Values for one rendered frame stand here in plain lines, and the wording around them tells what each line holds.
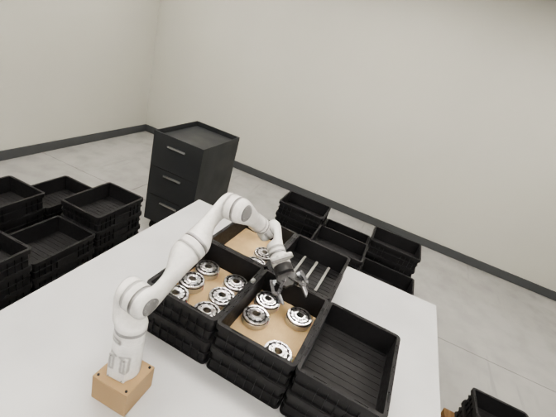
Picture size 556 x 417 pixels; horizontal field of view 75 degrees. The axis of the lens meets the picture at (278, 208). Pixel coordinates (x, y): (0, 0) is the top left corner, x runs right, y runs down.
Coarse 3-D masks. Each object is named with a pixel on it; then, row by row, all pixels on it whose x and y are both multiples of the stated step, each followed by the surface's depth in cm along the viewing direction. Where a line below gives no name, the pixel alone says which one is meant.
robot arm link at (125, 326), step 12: (132, 276) 102; (120, 288) 98; (132, 288) 98; (120, 300) 98; (120, 312) 102; (120, 324) 101; (132, 324) 102; (144, 324) 104; (120, 336) 102; (132, 336) 102
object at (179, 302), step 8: (224, 248) 160; (240, 256) 157; (256, 264) 156; (160, 272) 135; (152, 280) 130; (168, 296) 126; (176, 304) 126; (184, 304) 124; (192, 312) 124; (200, 312) 123; (224, 312) 126; (208, 320) 122; (216, 320) 122
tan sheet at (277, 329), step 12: (252, 300) 150; (276, 312) 148; (240, 324) 136; (276, 324) 142; (312, 324) 147; (252, 336) 133; (264, 336) 135; (276, 336) 136; (288, 336) 138; (300, 336) 140
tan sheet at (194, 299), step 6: (192, 270) 157; (222, 270) 162; (222, 276) 158; (210, 282) 153; (216, 282) 154; (222, 282) 155; (204, 288) 149; (210, 288) 150; (192, 294) 144; (198, 294) 145; (204, 294) 146; (192, 300) 141; (198, 300) 142; (204, 300) 142
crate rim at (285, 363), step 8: (264, 272) 152; (272, 272) 154; (256, 280) 148; (248, 288) 141; (240, 296) 135; (320, 296) 148; (232, 304) 130; (320, 312) 140; (224, 328) 120; (232, 328) 120; (312, 328) 132; (232, 336) 120; (240, 336) 118; (248, 344) 118; (256, 344) 117; (304, 344) 123; (264, 352) 116; (272, 352) 116; (272, 360) 116; (280, 360) 114; (296, 360) 116; (288, 368) 114
